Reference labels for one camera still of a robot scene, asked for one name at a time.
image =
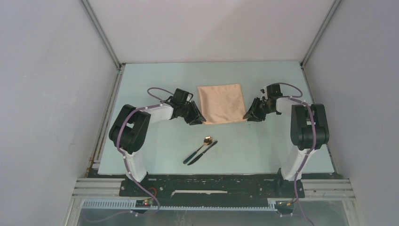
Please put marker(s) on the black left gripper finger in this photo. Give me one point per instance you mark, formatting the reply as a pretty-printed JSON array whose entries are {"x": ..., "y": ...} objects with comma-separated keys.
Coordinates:
[
  {"x": 194, "y": 119},
  {"x": 192, "y": 108}
]

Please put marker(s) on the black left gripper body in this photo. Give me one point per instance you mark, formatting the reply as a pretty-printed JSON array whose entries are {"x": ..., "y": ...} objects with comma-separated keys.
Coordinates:
[{"x": 186, "y": 109}]

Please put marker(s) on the gold spoon dark handle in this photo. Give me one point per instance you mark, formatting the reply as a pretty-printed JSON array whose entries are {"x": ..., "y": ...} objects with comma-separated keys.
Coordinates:
[{"x": 207, "y": 141}]

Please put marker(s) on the left aluminium corner post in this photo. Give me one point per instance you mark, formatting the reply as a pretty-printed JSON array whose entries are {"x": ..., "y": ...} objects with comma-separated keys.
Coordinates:
[{"x": 100, "y": 32}]

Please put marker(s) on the peach satin napkin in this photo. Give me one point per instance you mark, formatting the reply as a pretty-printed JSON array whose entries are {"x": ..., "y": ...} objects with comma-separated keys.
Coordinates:
[{"x": 222, "y": 104}]

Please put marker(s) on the aluminium front frame rail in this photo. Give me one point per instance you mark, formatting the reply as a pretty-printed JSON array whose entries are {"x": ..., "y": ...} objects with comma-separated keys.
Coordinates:
[{"x": 313, "y": 189}]

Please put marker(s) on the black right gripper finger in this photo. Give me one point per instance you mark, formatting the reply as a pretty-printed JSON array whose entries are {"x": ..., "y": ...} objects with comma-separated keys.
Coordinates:
[
  {"x": 256, "y": 104},
  {"x": 257, "y": 115}
]

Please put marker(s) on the left side aluminium rail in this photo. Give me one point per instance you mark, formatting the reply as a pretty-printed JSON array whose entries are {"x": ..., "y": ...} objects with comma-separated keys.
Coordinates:
[{"x": 101, "y": 137}]

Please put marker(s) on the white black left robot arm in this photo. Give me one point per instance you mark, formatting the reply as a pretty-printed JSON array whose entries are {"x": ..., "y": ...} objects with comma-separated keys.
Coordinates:
[{"x": 130, "y": 128}]

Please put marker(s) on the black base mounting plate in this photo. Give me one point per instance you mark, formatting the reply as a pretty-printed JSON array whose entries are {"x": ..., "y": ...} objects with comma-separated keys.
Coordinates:
[{"x": 259, "y": 185}]

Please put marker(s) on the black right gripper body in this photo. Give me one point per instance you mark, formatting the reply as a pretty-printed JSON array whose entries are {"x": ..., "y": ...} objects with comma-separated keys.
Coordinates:
[{"x": 266, "y": 106}]

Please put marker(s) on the right aluminium corner post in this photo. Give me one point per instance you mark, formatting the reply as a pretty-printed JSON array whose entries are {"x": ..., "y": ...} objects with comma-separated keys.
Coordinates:
[{"x": 322, "y": 29}]

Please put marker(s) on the aluminium corner post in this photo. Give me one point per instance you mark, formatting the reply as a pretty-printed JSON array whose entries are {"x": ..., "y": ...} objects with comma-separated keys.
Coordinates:
[
  {"x": 100, "y": 32},
  {"x": 322, "y": 29}
]

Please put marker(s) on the black table knife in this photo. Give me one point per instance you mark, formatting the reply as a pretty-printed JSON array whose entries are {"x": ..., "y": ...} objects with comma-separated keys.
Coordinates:
[{"x": 201, "y": 154}]

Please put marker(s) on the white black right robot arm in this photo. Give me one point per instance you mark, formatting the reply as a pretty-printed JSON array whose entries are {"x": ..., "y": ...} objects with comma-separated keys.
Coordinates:
[{"x": 309, "y": 129}]

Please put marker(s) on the grey slotted cable duct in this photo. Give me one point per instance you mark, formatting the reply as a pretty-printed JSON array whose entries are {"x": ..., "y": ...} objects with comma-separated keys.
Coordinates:
[{"x": 133, "y": 205}]

